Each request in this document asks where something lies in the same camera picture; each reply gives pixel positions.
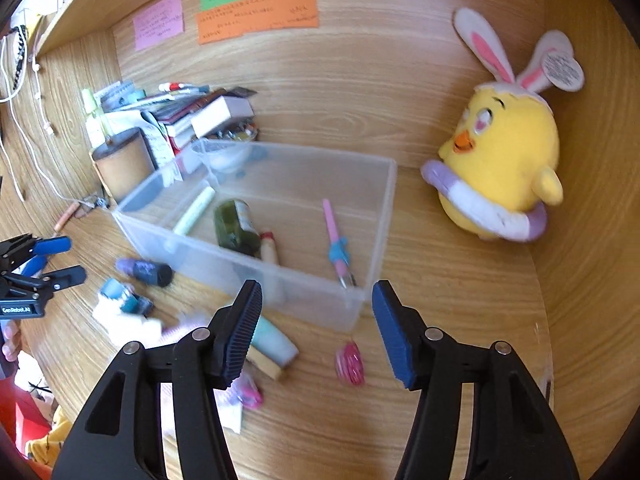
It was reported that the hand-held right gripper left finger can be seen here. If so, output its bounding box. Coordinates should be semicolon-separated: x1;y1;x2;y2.
51;279;264;480

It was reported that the beige tube with red cap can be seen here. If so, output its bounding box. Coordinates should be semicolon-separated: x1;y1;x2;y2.
257;231;282;267

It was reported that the yellow chick plush toy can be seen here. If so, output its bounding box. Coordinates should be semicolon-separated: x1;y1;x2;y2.
420;7;586;243

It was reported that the wooden stamp block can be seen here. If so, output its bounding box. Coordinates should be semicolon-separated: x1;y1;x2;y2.
245;345;287;382

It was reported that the white handwritten paper sheet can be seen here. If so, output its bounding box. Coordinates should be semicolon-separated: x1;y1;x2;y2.
141;114;184;182

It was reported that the pink coil hair tie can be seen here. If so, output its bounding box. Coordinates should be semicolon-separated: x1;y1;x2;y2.
334;340;365;387

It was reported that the purple and black tube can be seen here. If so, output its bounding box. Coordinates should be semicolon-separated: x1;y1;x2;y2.
115;257;175;289

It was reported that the blue staples box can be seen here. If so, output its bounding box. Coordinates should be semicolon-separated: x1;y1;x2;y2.
120;287;154;319

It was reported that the white cable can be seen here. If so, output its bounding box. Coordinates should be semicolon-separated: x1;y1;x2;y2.
0;25;87;207

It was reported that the yellow printed cloth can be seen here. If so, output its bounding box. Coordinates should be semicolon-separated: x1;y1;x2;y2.
25;405;76;476

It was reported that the teal patterned tape roll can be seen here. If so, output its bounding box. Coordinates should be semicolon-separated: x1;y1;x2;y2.
99;280;126;304

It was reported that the bowl of coloured stones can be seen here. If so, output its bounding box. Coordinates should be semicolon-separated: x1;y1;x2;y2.
200;119;259;172

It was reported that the person's left hand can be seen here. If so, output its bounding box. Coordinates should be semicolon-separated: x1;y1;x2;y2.
0;320;24;363

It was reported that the stack of books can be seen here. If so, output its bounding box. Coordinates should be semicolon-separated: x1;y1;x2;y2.
100;80;258;171

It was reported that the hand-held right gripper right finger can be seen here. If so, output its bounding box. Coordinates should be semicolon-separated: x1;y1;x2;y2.
371;280;583;480

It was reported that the white rectangular box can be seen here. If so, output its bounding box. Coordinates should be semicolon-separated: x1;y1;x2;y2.
190;96;256;138

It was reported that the pink paper note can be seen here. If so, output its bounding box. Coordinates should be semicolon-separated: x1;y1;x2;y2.
132;0;186;52

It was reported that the red cloth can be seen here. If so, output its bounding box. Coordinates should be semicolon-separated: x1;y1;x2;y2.
0;360;56;453

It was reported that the white tissue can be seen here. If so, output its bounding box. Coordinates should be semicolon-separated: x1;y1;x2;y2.
92;299;164;347

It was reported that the light green highlighter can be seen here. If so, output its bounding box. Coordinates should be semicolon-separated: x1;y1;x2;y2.
172;186;216;237

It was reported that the clear plastic storage box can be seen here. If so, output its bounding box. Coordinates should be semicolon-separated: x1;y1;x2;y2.
111;139;398;333

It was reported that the pink pen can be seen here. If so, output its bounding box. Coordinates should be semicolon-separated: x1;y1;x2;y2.
322;198;357;290

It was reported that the orange paper note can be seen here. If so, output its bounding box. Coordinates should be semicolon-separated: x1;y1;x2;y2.
196;0;320;46

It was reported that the mint green tube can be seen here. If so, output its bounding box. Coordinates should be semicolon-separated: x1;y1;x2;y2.
250;315;300;364

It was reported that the brown mug with lid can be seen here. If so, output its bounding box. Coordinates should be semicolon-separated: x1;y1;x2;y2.
91;127;158;206

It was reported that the dark green glass bottle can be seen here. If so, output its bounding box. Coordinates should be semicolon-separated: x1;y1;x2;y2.
214;199;262;258

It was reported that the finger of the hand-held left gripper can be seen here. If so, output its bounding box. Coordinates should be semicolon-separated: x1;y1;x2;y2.
20;257;87;293
0;234;72;271

